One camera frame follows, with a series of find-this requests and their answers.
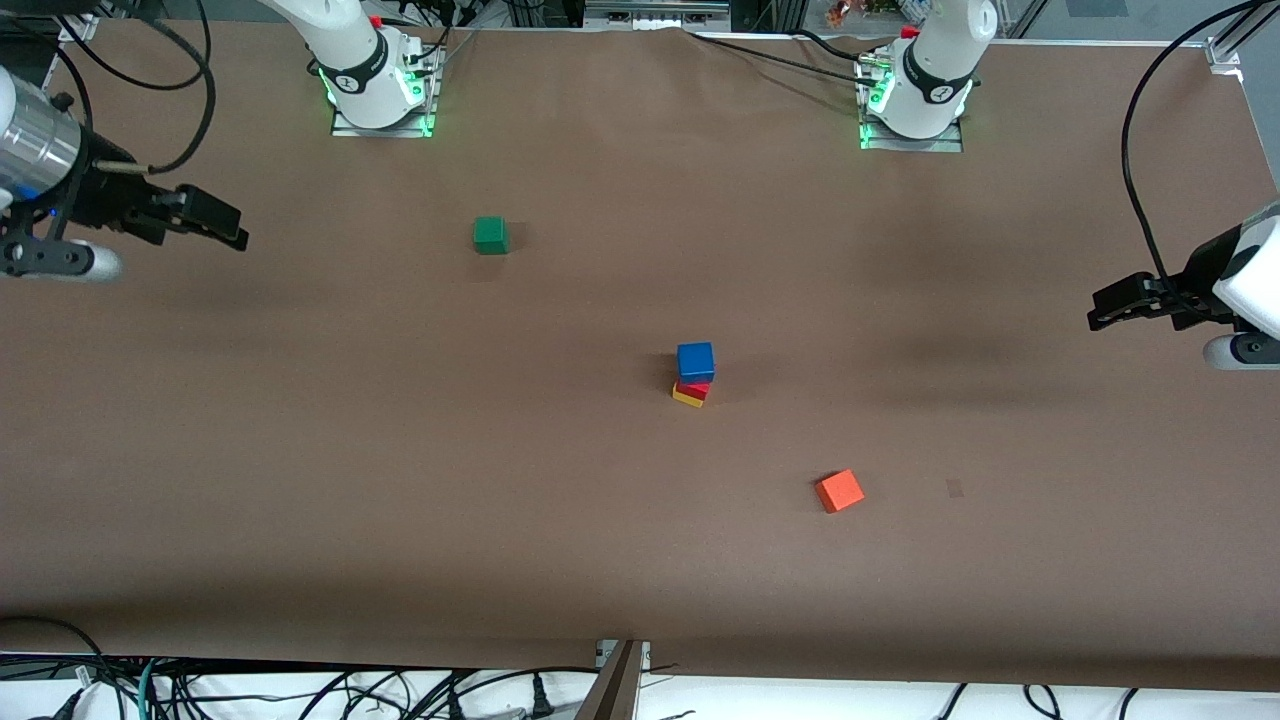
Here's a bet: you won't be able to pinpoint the orange cube block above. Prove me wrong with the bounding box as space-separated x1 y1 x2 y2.
815 468 866 515

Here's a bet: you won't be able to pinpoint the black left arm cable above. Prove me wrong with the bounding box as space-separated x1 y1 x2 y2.
1120 0 1280 303

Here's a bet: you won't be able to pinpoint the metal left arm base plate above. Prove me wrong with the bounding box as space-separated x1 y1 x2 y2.
856 50 966 154

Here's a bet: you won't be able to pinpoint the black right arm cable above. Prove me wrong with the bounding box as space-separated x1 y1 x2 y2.
55 0 217 177

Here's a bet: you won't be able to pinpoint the aluminium frame profile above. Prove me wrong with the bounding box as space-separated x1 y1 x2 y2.
1205 0 1280 191

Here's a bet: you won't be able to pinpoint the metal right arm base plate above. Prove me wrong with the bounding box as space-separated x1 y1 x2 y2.
331 28 442 140

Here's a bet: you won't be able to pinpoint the aluminium rail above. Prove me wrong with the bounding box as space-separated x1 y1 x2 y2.
584 0 733 31

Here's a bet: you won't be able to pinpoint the black looped floor cable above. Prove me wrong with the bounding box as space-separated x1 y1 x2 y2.
0 616 116 720

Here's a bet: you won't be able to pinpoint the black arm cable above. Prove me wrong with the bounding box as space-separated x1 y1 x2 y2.
1120 0 1280 303
55 0 217 177

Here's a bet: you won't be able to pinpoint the black base power cables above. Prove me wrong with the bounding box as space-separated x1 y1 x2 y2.
685 28 883 91

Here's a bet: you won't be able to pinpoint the blue cube block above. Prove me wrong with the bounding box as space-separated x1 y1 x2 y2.
676 341 717 386

